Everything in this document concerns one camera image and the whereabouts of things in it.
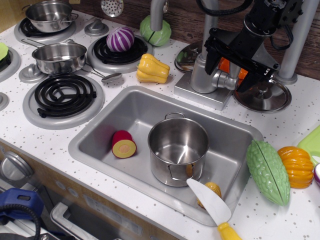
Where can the grey stove knob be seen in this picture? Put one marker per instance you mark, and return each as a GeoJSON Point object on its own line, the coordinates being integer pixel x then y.
{"type": "Point", "coordinates": [96, 28]}
{"type": "Point", "coordinates": [31, 74]}

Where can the grey stove knob back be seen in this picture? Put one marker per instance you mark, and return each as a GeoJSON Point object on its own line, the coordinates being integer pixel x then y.
{"type": "Point", "coordinates": [96, 28]}

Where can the purple toy vegetable edge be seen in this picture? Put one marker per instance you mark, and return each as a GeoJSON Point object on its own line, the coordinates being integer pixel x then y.
{"type": "Point", "coordinates": [316, 174]}

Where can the silver faucet lever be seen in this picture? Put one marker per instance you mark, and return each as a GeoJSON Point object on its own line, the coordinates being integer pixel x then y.
{"type": "Point", "coordinates": [227, 80]}

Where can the steel pot lid right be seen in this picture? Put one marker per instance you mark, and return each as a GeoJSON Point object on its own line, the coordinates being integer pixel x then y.
{"type": "Point", "coordinates": [267, 96]}

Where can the green toy on left burner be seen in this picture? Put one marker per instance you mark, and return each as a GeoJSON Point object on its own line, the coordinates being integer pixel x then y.
{"type": "Point", "coordinates": [4, 54]}

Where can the back black stove burner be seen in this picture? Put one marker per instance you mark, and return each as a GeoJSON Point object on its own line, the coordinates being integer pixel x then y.
{"type": "Point", "coordinates": [29, 30]}

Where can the steel saucepan with handle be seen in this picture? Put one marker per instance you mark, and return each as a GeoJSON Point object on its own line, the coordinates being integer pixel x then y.
{"type": "Point", "coordinates": [58, 58]}

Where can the steel two-handled pan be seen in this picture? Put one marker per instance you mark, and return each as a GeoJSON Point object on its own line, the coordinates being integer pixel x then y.
{"type": "Point", "coordinates": [50, 16]}

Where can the tall steel pot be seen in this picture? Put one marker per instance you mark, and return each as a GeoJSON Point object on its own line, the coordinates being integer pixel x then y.
{"type": "Point", "coordinates": [178, 146]}

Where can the black stove burner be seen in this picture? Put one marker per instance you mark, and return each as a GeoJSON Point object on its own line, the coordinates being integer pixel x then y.
{"type": "Point", "coordinates": [29, 30]}
{"type": "Point", "coordinates": [106, 56]}
{"type": "Point", "coordinates": [64, 95]}

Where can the yellow toy bell pepper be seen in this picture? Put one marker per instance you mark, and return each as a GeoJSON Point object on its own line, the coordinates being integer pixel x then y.
{"type": "Point", "coordinates": [151, 69]}

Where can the purple striped toy onion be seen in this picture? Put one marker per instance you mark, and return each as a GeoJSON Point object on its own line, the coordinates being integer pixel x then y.
{"type": "Point", "coordinates": [120, 39]}

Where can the red yellow toy fruit half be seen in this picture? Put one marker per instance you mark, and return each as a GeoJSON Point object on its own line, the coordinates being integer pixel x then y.
{"type": "Point", "coordinates": [123, 145]}

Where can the grey oven knob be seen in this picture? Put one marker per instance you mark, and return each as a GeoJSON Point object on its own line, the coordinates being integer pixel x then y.
{"type": "Point", "coordinates": [15, 168]}

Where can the steel pot lid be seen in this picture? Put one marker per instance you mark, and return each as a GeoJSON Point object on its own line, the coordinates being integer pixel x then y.
{"type": "Point", "coordinates": [186, 58]}
{"type": "Point", "coordinates": [267, 96]}

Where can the orange toy carrot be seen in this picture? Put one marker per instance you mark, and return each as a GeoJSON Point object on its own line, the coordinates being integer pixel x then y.
{"type": "Point", "coordinates": [224, 65]}

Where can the grey oven door handle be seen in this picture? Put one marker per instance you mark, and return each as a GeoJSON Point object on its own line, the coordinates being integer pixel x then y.
{"type": "Point", "coordinates": [57, 217]}

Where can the middle black stove burner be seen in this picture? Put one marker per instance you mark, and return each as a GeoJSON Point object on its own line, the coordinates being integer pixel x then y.
{"type": "Point", "coordinates": [106, 56]}

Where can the green cutting board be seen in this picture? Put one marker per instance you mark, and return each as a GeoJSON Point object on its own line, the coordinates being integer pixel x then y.
{"type": "Point", "coordinates": [311, 144]}

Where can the grey support pole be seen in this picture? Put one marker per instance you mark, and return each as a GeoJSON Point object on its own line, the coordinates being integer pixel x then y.
{"type": "Point", "coordinates": [286, 75]}

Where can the steel spoon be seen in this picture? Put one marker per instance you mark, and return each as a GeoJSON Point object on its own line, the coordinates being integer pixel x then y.
{"type": "Point", "coordinates": [104, 78]}

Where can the green toy bitter gourd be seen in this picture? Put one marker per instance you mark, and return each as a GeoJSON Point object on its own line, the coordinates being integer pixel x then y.
{"type": "Point", "coordinates": [268, 172]}

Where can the blue device with cable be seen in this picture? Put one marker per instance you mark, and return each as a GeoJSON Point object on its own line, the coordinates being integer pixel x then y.
{"type": "Point", "coordinates": [21, 204]}

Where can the white toy knife yellow handle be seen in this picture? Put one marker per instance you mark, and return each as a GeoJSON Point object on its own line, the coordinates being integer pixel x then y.
{"type": "Point", "coordinates": [216, 208]}

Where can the green toy cabbage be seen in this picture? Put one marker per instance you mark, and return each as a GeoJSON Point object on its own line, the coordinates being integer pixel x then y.
{"type": "Point", "coordinates": [155, 38]}

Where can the orange toy pumpkin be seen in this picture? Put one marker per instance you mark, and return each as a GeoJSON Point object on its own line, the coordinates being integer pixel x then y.
{"type": "Point", "coordinates": [298, 165]}

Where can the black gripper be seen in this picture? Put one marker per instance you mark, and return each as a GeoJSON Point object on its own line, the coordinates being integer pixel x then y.
{"type": "Point", "coordinates": [245, 48]}

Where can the steel pot lid back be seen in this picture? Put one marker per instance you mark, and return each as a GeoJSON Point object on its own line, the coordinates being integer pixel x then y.
{"type": "Point", "coordinates": [186, 58]}

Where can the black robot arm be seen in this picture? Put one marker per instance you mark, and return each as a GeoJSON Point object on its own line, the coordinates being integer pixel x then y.
{"type": "Point", "coordinates": [287, 11]}

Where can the front black stove burner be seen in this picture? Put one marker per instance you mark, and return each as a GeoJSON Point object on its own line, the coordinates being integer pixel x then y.
{"type": "Point", "coordinates": [64, 95]}

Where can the grey stove knob left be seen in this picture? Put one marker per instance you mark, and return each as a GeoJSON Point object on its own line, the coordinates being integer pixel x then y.
{"type": "Point", "coordinates": [31, 74]}

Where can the perforated steel skimmer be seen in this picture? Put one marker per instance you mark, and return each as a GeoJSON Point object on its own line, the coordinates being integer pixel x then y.
{"type": "Point", "coordinates": [112, 8]}

